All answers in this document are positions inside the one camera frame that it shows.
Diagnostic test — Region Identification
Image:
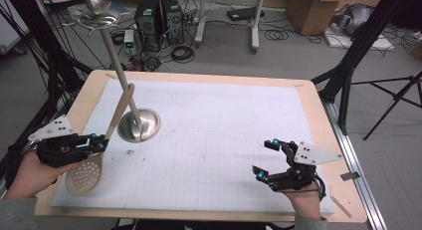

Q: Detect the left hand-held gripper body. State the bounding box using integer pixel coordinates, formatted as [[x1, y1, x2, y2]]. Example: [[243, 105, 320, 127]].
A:
[[27, 114, 95, 169]]

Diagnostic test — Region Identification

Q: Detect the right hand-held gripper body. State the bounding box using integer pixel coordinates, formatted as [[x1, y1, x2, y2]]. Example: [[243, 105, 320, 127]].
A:
[[267, 140, 344, 193]]

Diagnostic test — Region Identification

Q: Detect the beige slotted spoon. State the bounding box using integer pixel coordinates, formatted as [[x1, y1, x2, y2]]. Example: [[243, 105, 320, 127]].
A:
[[64, 83, 136, 197]]

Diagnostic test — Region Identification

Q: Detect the metal utensil rack stand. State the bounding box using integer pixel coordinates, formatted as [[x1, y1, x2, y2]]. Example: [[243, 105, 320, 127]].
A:
[[62, 0, 162, 144]]

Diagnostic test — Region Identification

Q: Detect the person's right hand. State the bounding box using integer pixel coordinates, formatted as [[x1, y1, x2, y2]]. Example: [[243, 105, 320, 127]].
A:
[[281, 182, 322, 221]]

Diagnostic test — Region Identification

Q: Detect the person's left hand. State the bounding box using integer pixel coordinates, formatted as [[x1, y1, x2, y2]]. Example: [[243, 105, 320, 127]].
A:
[[3, 150, 82, 201]]

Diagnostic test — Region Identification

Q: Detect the grey tape piece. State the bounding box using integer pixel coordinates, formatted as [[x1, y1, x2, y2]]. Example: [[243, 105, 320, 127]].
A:
[[339, 171, 361, 182]]

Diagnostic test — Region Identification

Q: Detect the thin wooden stick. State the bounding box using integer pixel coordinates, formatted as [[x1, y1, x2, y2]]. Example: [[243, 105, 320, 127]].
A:
[[329, 193, 353, 220]]

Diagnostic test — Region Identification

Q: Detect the white grid mat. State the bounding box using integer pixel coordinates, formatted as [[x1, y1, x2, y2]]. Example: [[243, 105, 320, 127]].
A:
[[51, 78, 336, 215]]

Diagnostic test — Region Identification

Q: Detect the black tripod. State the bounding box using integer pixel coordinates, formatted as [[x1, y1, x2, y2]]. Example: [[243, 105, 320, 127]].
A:
[[350, 70, 422, 141]]

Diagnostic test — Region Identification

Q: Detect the small grey device box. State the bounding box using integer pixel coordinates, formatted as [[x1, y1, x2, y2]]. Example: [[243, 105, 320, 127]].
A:
[[122, 29, 135, 49]]

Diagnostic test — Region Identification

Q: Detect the white cabinet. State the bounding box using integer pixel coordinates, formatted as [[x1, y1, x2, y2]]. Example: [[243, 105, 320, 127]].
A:
[[0, 0, 31, 56]]

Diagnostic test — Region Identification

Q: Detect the white stand leg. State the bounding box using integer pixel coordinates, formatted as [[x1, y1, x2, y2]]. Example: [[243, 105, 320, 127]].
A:
[[250, 0, 267, 54], [194, 0, 209, 48]]

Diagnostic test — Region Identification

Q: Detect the white foam board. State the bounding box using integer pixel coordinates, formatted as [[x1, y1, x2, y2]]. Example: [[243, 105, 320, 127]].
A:
[[323, 31, 396, 52]]

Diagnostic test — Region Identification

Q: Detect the black computer tower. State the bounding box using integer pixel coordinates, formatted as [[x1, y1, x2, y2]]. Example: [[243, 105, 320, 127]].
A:
[[133, 0, 164, 53], [160, 0, 185, 46]]

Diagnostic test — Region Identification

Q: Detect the flat black device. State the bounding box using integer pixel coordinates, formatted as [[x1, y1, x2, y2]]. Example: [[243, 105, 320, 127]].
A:
[[226, 6, 266, 23]]

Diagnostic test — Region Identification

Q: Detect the open cardboard box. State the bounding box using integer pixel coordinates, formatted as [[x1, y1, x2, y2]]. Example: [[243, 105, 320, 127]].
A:
[[285, 0, 349, 37]]

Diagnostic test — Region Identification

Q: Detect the silver vacuum cleaner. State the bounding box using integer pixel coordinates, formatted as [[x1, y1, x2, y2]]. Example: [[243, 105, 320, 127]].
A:
[[330, 3, 375, 37]]

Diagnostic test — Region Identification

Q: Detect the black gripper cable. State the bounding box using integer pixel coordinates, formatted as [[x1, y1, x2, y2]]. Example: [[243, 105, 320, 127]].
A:
[[282, 172, 328, 202]]

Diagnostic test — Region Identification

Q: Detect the black wrist strap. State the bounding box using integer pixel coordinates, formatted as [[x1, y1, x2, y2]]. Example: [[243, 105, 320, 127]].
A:
[[3, 143, 27, 188]]

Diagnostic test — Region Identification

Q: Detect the black frame with cables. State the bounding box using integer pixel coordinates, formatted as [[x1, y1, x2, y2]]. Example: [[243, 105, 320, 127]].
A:
[[0, 0, 95, 164]]

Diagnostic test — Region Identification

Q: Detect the black cable coil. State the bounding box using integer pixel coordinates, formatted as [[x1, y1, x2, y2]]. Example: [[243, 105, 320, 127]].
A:
[[170, 45, 196, 65], [264, 29, 290, 42]]

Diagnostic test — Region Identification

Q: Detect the black frame post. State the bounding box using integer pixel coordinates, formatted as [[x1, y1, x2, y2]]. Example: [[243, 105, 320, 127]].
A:
[[311, 0, 411, 135]]

